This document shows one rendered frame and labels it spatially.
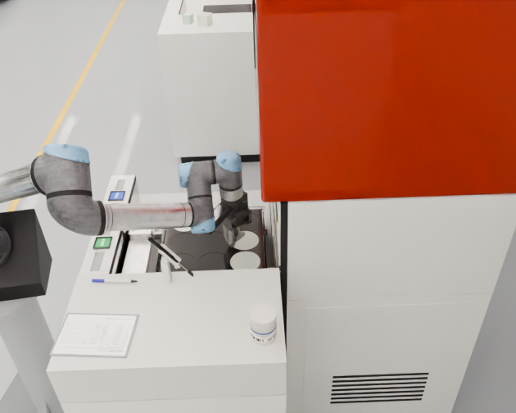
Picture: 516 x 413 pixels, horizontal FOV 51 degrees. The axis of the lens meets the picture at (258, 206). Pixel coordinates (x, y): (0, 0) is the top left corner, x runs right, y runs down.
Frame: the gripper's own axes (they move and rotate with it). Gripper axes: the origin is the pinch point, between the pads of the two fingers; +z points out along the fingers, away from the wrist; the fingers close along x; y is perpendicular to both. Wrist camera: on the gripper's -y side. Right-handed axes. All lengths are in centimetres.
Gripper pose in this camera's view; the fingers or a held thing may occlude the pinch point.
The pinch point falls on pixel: (229, 244)
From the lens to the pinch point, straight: 186.2
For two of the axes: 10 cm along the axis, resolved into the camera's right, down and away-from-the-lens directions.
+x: -5.8, -4.9, 6.5
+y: 8.1, -3.7, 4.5
